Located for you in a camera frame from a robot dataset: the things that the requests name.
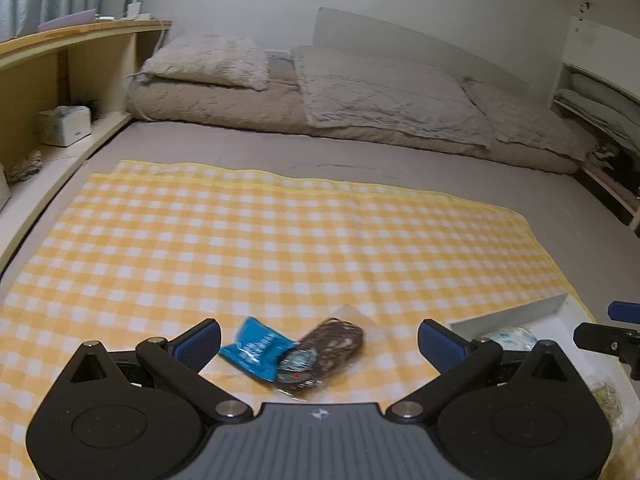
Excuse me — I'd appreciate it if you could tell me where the beige cord green beads bag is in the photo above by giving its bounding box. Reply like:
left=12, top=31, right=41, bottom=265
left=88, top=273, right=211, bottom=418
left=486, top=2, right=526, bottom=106
left=587, top=379, right=623, bottom=428

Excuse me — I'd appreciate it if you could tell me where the blue snack packet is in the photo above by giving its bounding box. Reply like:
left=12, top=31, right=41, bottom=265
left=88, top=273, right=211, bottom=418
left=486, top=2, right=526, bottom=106
left=219, top=316, right=296, bottom=382

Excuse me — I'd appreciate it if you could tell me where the folded bedding stack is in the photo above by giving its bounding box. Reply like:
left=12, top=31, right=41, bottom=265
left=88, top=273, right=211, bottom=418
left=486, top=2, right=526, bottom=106
left=555, top=73, right=639, bottom=154

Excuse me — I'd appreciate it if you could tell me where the right side shelf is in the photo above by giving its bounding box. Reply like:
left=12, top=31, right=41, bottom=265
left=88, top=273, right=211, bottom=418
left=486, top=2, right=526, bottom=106
left=552, top=18, right=639, bottom=232

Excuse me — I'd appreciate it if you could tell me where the left fluffy pillow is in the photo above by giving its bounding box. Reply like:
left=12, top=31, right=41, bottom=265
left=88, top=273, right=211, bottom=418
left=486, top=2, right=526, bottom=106
left=141, top=35, right=269, bottom=91

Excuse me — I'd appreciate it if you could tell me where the white tissue box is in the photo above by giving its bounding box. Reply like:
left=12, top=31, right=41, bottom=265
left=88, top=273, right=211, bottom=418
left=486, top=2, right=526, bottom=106
left=36, top=106, right=91, bottom=148

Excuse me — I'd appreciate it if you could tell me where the right grey pillow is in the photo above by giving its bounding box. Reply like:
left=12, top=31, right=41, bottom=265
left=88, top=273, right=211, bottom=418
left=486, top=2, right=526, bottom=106
left=462, top=79, right=597, bottom=162

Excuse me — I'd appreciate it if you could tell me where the white shallow box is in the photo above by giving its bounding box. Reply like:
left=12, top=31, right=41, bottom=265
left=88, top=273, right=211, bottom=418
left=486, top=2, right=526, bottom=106
left=449, top=294, right=639, bottom=441

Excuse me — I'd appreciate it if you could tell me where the grey folded quilt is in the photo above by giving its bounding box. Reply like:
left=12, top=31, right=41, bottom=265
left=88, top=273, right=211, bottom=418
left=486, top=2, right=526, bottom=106
left=292, top=46, right=492, bottom=148

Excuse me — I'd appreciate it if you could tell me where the wooden long shelf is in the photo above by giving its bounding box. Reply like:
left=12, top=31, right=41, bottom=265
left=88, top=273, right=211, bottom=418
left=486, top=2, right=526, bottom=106
left=1, top=18, right=171, bottom=266

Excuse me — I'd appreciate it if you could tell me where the white hanging cable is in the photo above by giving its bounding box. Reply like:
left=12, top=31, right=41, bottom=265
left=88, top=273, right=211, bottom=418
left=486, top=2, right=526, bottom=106
left=127, top=16, right=170, bottom=82

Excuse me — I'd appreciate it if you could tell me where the yellow checkered blanket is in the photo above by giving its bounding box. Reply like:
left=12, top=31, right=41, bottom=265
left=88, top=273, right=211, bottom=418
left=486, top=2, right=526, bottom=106
left=1, top=160, right=570, bottom=479

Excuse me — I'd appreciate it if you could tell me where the dark cord necklace bag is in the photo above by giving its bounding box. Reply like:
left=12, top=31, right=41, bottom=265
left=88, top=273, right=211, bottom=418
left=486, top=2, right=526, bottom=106
left=272, top=304, right=387, bottom=402

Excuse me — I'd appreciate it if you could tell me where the beige folded mattress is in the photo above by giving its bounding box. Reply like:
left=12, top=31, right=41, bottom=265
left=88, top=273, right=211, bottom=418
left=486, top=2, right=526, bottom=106
left=128, top=68, right=589, bottom=174

